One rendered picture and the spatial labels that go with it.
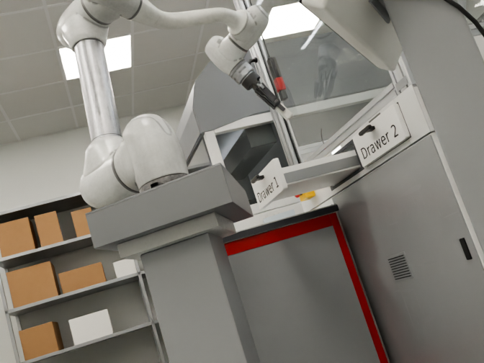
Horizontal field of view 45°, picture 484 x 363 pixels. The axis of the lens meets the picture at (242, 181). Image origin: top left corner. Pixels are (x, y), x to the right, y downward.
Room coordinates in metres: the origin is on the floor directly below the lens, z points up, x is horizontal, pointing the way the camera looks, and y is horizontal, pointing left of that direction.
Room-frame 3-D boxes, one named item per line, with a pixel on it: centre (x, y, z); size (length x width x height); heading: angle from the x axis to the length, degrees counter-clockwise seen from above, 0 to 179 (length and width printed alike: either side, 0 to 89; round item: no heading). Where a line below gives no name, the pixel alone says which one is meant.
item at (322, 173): (2.09, -0.28, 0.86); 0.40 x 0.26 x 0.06; 108
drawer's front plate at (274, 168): (2.02, -0.08, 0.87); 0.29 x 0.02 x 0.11; 18
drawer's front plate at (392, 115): (1.81, -0.45, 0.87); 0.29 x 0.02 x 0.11; 18
